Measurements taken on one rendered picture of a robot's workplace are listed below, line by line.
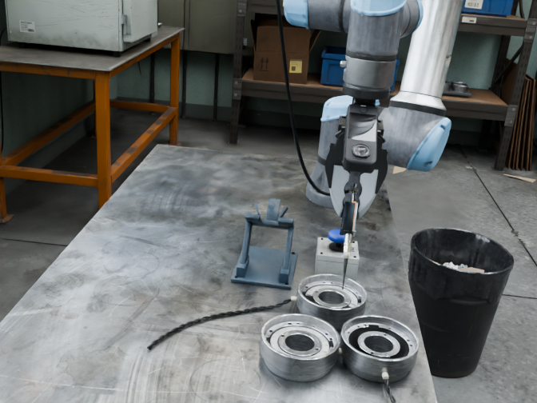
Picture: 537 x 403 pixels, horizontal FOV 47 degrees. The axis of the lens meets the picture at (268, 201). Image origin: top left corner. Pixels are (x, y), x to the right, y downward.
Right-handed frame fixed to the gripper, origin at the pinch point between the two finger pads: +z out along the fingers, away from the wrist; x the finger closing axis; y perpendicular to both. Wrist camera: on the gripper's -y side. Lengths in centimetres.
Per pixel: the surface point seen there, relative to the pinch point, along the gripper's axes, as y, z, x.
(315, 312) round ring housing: -14.6, 10.2, 3.6
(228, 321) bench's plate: -15.9, 13.1, 16.1
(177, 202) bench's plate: 25.1, 13.1, 35.1
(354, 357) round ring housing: -24.4, 10.1, -2.2
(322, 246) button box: 3.9, 8.6, 3.7
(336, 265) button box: 0.7, 10.3, 0.9
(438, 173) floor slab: 310, 94, -67
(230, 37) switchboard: 356, 26, 87
